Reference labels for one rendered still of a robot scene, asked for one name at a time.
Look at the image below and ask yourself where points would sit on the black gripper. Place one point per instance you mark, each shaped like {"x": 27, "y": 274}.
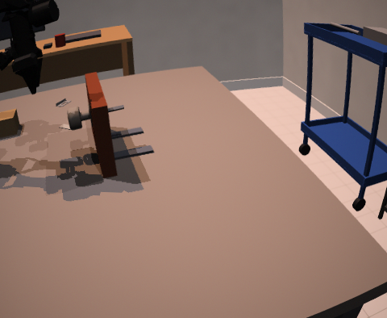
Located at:
{"x": 24, "y": 45}

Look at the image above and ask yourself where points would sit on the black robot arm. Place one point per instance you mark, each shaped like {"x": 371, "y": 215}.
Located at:
{"x": 38, "y": 14}

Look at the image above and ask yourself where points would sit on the tan cardboard box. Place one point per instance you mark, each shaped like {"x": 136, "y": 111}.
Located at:
{"x": 9, "y": 123}

